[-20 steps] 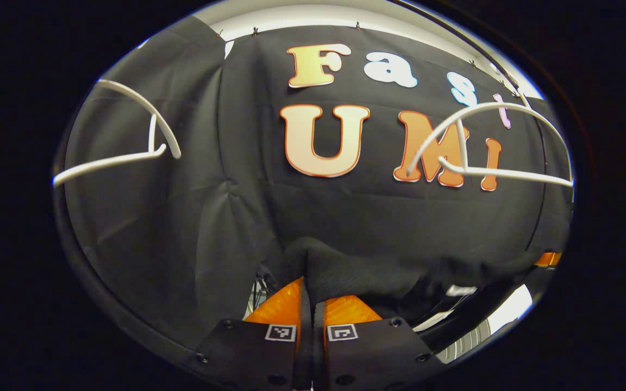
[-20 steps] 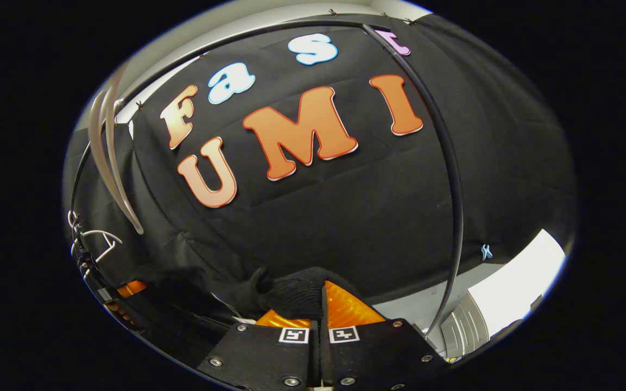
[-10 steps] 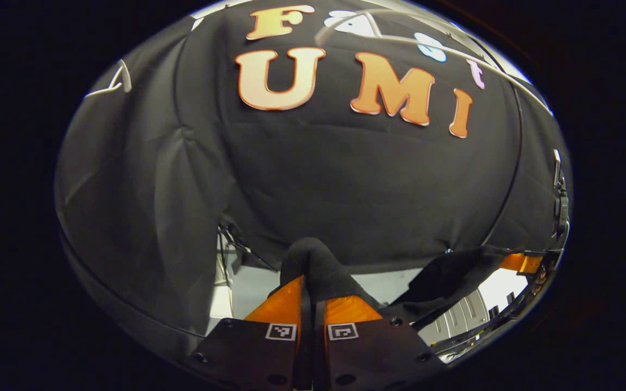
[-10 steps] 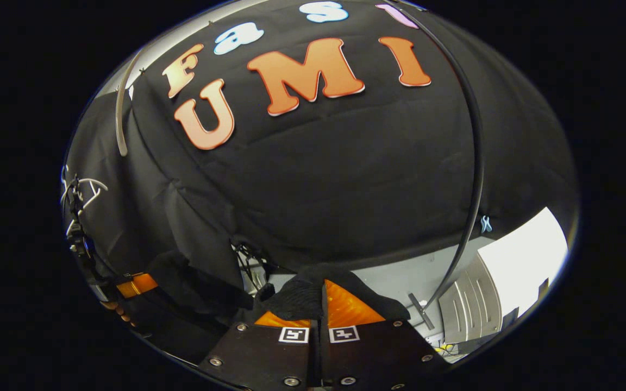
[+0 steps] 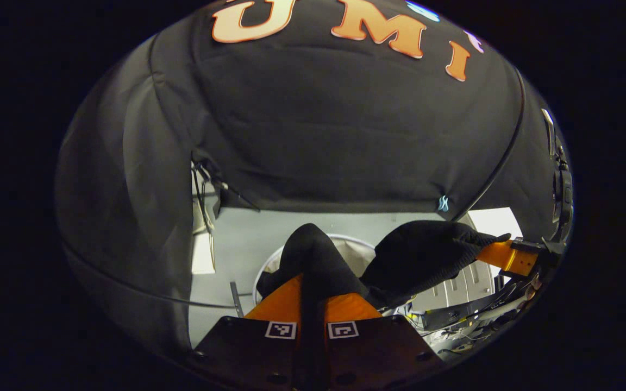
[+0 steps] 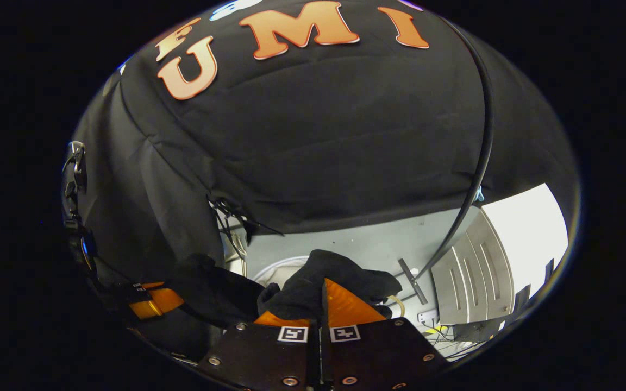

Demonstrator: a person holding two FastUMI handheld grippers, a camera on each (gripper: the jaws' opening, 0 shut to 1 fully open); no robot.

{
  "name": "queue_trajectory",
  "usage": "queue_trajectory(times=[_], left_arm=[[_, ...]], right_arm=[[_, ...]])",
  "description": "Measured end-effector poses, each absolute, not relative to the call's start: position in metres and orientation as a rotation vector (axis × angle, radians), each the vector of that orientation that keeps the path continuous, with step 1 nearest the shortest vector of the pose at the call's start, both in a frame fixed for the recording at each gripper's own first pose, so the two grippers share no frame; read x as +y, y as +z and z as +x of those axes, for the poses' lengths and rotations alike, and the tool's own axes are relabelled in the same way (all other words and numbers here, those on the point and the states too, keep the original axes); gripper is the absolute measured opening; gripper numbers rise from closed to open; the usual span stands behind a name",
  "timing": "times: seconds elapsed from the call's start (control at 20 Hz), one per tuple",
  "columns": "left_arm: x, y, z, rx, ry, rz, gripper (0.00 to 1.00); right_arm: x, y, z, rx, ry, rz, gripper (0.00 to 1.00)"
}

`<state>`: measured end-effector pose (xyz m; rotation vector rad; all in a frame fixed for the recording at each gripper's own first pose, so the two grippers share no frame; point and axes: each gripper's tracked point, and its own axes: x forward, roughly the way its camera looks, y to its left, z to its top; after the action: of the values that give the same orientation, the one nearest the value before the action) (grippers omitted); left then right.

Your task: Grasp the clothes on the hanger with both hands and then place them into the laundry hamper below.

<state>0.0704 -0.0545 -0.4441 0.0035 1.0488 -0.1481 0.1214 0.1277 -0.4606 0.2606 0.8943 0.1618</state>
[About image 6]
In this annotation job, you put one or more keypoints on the white laundry hamper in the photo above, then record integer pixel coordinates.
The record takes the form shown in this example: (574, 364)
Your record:
(280, 267)

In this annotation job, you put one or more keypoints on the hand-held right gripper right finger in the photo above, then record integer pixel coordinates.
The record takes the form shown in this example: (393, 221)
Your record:
(378, 353)

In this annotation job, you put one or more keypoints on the white flat board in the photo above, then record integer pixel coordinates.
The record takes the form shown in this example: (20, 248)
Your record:
(530, 233)

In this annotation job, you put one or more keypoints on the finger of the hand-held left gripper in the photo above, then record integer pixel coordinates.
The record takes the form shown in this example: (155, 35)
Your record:
(161, 301)

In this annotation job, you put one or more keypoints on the black knit cardigan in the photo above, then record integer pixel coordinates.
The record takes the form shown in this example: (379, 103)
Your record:
(313, 282)

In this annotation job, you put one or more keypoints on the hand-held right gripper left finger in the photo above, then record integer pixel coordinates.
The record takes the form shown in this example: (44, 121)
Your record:
(258, 355)

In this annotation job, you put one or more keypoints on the black backdrop cloth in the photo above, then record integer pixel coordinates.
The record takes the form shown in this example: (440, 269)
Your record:
(318, 136)

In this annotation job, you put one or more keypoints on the grey ribbed metal panel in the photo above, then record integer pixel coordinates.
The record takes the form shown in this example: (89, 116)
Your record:
(470, 277)

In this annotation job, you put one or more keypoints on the white power strip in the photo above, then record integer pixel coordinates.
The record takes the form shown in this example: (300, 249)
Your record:
(428, 317)

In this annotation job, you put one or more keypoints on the small blue tie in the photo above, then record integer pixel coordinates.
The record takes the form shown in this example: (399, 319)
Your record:
(480, 194)

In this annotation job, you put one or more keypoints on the black clothes rack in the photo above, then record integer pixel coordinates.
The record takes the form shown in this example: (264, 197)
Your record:
(488, 146)

